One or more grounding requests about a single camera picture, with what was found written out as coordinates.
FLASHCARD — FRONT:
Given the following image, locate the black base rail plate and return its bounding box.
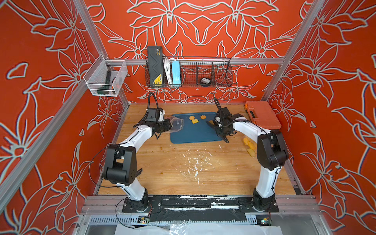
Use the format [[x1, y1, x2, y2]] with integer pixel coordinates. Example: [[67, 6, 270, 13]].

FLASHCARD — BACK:
[[122, 195, 265, 223]]

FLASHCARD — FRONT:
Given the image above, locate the black box in basket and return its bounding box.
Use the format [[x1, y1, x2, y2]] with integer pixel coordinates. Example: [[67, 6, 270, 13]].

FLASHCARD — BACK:
[[147, 46, 164, 87]]

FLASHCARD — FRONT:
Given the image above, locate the clear acrylic wall bin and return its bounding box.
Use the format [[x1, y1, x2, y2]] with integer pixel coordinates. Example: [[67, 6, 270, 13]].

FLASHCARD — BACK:
[[84, 55, 128, 97]]

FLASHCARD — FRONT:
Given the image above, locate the orange tool case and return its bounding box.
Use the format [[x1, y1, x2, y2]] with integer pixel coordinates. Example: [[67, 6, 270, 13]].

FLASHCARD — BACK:
[[244, 101, 282, 130]]

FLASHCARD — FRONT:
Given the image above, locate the bag with yellow duck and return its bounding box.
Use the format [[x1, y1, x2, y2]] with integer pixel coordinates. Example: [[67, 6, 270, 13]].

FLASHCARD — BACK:
[[169, 116, 184, 133]]

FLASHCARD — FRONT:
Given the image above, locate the dark green screwdriver handle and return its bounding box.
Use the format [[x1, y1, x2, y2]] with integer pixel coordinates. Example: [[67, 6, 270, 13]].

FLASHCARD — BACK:
[[97, 70, 112, 95]]

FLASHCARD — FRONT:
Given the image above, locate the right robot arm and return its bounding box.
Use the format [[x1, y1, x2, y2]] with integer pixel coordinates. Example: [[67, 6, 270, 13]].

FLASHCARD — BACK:
[[207, 98, 289, 212]]

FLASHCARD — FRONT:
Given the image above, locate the clear bag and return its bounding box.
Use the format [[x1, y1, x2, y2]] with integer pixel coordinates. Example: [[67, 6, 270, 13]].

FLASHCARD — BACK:
[[243, 135, 257, 157]]

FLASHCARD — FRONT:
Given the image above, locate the white coiled cable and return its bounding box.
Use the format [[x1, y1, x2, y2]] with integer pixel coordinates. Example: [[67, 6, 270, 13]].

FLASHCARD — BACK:
[[163, 58, 174, 86]]

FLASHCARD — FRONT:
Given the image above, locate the black wire wall basket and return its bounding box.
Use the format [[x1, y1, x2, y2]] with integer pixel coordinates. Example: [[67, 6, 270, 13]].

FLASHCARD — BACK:
[[145, 56, 234, 88]]

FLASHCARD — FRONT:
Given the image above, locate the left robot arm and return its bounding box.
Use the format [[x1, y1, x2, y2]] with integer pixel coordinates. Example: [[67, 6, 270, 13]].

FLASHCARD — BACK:
[[102, 92, 172, 212]]

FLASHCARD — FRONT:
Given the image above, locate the dark blue tray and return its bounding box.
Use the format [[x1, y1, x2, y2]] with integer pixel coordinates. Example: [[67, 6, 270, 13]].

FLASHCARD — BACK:
[[170, 112, 222, 144]]

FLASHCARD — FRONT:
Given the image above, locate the light blue power bank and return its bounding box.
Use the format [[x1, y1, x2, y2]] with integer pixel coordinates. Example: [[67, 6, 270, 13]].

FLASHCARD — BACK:
[[171, 61, 181, 85]]

